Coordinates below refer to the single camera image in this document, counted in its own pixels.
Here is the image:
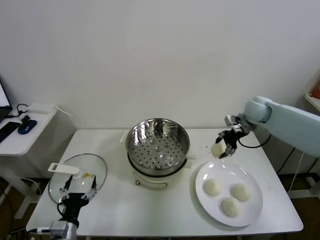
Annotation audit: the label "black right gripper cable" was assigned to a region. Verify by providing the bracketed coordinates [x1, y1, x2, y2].
[237, 133, 273, 149]

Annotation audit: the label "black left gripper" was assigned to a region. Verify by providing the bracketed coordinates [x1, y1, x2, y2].
[57, 174, 98, 222]

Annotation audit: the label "white side table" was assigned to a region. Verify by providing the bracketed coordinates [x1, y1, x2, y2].
[0, 106, 77, 221]

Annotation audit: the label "black smartphone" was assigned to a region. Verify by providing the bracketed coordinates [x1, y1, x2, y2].
[0, 121, 20, 144]

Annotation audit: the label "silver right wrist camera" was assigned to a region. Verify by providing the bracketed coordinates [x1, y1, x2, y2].
[224, 114, 238, 127]

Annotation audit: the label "stainless steel steamer basket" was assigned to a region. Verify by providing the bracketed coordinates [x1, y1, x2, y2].
[119, 118, 198, 176]

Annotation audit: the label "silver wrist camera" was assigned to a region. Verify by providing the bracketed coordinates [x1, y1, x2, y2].
[224, 114, 238, 127]
[49, 221, 69, 236]

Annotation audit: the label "white hanging cable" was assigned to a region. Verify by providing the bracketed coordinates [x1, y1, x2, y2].
[287, 151, 306, 193]

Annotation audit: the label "white desk foot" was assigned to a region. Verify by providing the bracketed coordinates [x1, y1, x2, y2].
[287, 174, 320, 200]

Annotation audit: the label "white steamed baozi bun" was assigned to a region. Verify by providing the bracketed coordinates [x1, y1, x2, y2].
[211, 142, 227, 160]
[204, 178, 223, 198]
[230, 183, 253, 203]
[219, 196, 241, 218]

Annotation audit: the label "orange object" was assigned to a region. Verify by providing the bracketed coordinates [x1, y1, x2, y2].
[309, 76, 320, 100]

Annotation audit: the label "white shelf board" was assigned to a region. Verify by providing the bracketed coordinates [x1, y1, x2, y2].
[303, 93, 320, 112]

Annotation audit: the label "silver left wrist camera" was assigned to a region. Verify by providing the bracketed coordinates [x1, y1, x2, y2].
[49, 221, 69, 236]

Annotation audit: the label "white adapter cable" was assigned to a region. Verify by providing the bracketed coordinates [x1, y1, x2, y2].
[52, 104, 74, 117]

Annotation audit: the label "white electric cooker pot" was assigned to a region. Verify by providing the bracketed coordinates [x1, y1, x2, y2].
[127, 152, 193, 192]

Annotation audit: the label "white round plate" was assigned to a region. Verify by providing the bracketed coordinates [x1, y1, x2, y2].
[194, 160, 264, 228]

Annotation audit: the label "left gripper wire bundle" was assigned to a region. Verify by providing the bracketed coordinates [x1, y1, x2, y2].
[56, 202, 66, 221]

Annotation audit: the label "blue computer mouse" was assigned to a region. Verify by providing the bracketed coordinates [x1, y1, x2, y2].
[17, 119, 38, 135]

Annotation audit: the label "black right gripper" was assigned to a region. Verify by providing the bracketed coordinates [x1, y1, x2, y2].
[215, 124, 248, 160]

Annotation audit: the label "white floor cable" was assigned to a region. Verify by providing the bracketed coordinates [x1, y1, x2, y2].
[18, 176, 42, 196]

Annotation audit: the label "thin black desk cable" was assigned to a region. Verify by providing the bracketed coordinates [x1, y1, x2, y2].
[7, 103, 28, 118]

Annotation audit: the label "white camera plug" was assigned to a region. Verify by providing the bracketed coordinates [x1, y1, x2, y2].
[31, 226, 51, 234]

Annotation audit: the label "black laptop computer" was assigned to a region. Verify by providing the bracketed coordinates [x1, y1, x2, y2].
[0, 74, 13, 122]

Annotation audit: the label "glass lid white handle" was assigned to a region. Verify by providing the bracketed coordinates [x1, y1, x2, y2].
[47, 153, 108, 206]

